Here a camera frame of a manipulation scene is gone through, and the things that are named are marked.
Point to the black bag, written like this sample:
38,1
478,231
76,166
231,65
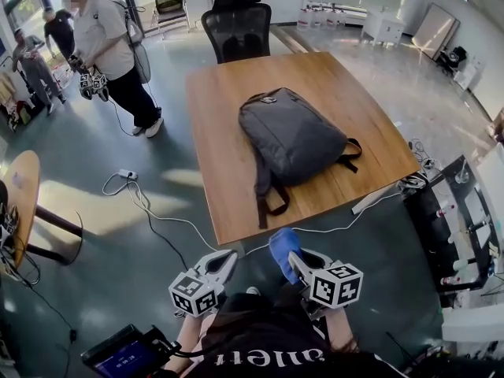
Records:
453,59

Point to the black equipment rack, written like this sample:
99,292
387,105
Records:
433,230

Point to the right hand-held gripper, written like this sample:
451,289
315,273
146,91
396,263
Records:
336,286

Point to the round wooden table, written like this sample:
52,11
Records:
23,195

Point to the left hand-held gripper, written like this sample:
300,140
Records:
195,293

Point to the person's right forearm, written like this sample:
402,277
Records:
338,329

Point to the person's white shoe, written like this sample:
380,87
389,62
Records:
253,290

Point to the red white containers pile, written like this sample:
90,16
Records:
63,77

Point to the black screen device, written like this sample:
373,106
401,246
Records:
118,358

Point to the white leaning panel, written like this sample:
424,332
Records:
435,30

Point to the long wooden bench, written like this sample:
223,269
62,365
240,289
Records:
293,39

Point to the blue cloth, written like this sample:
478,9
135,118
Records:
283,250

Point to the white cabinet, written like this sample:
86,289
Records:
384,28

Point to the person's left forearm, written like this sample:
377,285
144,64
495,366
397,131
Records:
187,341

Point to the grey backpack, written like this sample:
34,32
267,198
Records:
291,136

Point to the row of clear bottles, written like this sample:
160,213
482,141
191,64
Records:
321,16

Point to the black mesh office chair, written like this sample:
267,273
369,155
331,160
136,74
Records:
240,26

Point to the person's black printed shirt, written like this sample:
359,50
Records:
267,345

